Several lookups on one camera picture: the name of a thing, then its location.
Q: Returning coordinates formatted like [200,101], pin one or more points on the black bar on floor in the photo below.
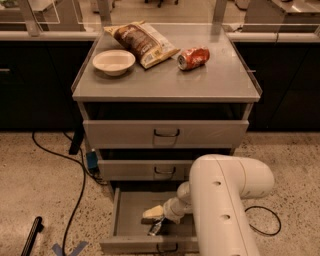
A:
[36,228]

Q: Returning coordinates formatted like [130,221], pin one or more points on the dark counter cabinets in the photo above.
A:
[36,79]

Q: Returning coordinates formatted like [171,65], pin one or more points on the grey top drawer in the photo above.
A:
[113,134]

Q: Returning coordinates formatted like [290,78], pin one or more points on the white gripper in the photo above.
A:
[169,211]

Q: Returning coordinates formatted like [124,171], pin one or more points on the blue power adapter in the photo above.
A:
[92,162]

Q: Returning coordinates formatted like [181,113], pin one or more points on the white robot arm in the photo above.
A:
[213,195]

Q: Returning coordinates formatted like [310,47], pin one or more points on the white bowl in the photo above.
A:
[114,62]

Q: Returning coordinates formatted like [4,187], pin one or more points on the grey middle drawer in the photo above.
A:
[144,170]

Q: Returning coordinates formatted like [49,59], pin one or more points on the crushed orange soda can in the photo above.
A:
[192,58]

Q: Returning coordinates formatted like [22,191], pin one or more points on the grey drawer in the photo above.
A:
[129,233]
[144,170]
[113,134]

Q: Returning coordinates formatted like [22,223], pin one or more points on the grey bottom drawer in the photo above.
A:
[129,233]

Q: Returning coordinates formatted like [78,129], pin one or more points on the brown chip bag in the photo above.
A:
[148,45]

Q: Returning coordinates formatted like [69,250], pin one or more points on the grey drawer cabinet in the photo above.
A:
[222,89]

